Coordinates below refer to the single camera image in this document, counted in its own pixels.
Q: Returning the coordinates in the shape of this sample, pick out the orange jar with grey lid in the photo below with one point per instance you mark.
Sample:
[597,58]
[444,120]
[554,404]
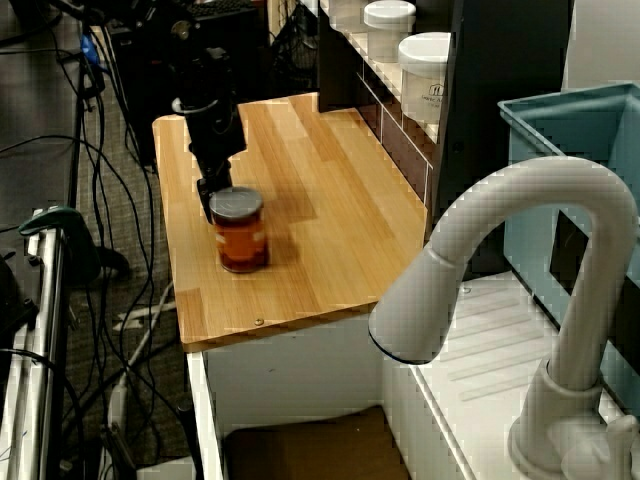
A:
[242,240]

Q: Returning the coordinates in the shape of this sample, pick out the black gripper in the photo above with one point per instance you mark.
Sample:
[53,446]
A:
[215,135]

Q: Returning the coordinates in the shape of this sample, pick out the dark shelf post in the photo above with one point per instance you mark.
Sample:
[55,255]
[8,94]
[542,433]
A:
[505,60]

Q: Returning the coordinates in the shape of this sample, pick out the white kitchen faucet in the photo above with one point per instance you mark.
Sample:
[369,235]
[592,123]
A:
[570,190]

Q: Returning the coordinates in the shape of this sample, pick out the aluminium frame rail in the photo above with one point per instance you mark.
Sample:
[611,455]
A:
[42,350]

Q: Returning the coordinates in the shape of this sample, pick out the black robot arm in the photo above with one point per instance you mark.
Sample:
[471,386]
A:
[165,55]

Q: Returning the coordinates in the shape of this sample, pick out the black computer case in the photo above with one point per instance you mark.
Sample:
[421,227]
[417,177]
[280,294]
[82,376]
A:
[145,100]

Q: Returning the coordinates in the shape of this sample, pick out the dark tile backsplash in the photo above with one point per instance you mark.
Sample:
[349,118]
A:
[400,145]

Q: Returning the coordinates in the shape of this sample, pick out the small plain white jar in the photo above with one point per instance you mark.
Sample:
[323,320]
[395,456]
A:
[389,30]

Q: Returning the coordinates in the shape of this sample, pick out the white sink basin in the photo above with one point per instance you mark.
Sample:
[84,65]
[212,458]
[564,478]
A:
[490,330]

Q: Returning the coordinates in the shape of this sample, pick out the white printed storage jar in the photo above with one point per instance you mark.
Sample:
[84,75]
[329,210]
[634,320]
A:
[425,80]

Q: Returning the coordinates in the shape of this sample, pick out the green clamp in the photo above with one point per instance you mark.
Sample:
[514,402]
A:
[75,235]

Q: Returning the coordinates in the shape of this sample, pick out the teal cabinet box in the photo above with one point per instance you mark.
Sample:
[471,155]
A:
[530,200]

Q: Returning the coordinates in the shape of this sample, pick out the wooden kitchen countertop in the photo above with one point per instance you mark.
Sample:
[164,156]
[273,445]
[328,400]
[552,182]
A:
[320,215]

